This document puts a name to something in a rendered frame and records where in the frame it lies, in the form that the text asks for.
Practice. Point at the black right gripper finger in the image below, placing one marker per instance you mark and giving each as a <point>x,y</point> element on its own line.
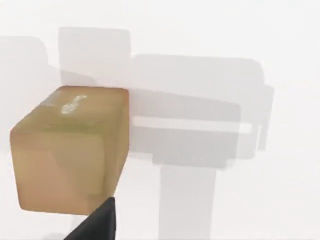
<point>102,222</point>

